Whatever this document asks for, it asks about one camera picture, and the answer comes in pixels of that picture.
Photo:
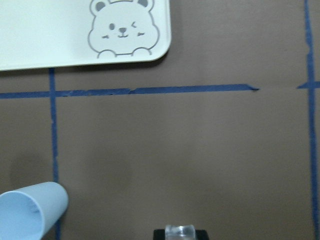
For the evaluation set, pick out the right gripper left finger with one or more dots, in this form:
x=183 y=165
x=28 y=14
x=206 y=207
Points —
x=159 y=234

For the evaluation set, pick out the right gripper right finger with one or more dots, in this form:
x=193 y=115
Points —
x=201 y=234

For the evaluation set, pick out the light blue plastic cup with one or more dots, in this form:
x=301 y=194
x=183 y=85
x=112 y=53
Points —
x=28 y=213

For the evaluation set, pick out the white bear tray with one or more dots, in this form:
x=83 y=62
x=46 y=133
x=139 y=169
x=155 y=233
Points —
x=38 y=34

